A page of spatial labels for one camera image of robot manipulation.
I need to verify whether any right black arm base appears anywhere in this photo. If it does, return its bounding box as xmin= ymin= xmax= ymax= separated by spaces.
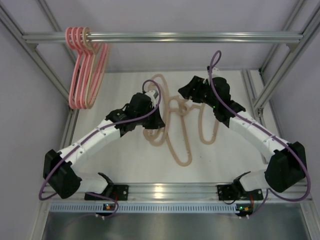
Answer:
xmin=216 ymin=172 xmax=264 ymax=203

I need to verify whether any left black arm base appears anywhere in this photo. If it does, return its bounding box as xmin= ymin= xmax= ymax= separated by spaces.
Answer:
xmin=84 ymin=172 xmax=129 ymax=201

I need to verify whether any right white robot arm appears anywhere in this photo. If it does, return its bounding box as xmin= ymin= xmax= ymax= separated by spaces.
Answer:
xmin=178 ymin=76 xmax=307 ymax=193

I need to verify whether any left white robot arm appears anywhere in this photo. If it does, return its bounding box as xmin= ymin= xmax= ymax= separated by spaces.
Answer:
xmin=43 ymin=90 xmax=165 ymax=199

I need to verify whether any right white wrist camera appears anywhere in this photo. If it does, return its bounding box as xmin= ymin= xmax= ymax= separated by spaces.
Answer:
xmin=207 ymin=66 xmax=222 ymax=79

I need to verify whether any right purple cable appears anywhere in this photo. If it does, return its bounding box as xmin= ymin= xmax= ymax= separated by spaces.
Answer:
xmin=206 ymin=50 xmax=309 ymax=216

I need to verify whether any purple cable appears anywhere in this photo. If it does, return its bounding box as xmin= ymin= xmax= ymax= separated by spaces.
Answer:
xmin=206 ymin=50 xmax=309 ymax=216
xmin=38 ymin=79 xmax=163 ymax=216

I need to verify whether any front aluminium rail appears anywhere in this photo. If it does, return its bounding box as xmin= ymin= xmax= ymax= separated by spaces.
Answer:
xmin=42 ymin=182 xmax=307 ymax=201

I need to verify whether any aluminium hanging rail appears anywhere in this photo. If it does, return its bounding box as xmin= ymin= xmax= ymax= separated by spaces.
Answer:
xmin=20 ymin=30 xmax=305 ymax=47

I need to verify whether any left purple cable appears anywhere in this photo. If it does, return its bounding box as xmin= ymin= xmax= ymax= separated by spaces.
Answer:
xmin=38 ymin=79 xmax=163 ymax=216

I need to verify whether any grey slotted cable duct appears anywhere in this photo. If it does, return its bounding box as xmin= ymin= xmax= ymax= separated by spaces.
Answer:
xmin=49 ymin=202 xmax=252 ymax=214

